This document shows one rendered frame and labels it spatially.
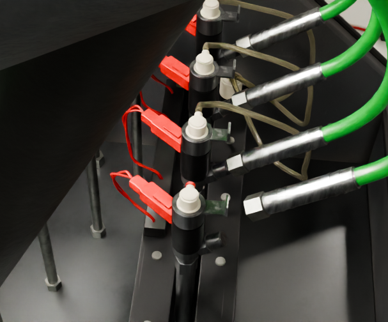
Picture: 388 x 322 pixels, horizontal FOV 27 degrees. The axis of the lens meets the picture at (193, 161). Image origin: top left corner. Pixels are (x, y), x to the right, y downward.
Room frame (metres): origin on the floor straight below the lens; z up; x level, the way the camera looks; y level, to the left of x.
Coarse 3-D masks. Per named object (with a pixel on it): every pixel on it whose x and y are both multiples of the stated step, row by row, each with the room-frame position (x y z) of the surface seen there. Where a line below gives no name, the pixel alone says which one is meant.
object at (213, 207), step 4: (208, 200) 0.39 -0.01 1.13; (208, 204) 0.39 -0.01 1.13; (212, 204) 0.39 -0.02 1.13; (216, 204) 0.39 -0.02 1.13; (220, 204) 0.39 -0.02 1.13; (224, 204) 0.39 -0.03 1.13; (208, 208) 0.39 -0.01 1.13; (212, 208) 0.39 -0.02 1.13; (216, 208) 0.39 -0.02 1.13; (220, 208) 0.39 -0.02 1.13; (224, 208) 0.39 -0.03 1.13; (204, 212) 0.38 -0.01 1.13; (208, 212) 0.38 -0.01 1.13; (212, 212) 0.38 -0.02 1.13; (216, 212) 0.38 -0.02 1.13; (220, 212) 0.38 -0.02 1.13; (224, 216) 0.38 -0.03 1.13
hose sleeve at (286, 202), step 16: (320, 176) 0.39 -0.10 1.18; (336, 176) 0.38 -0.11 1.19; (352, 176) 0.38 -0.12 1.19; (272, 192) 0.39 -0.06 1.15; (288, 192) 0.38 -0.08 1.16; (304, 192) 0.38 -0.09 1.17; (320, 192) 0.37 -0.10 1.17; (336, 192) 0.37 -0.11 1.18; (272, 208) 0.37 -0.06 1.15; (288, 208) 0.37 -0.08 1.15
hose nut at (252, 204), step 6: (258, 192) 0.39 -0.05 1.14; (264, 192) 0.39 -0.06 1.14; (246, 198) 0.39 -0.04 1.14; (252, 198) 0.39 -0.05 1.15; (258, 198) 0.38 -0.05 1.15; (246, 204) 0.38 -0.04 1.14; (252, 204) 0.38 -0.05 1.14; (258, 204) 0.38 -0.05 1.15; (246, 210) 0.38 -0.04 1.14; (252, 210) 0.38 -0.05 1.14; (258, 210) 0.38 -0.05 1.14; (264, 210) 0.38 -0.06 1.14; (252, 216) 0.37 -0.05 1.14; (258, 216) 0.37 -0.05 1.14; (264, 216) 0.37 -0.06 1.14
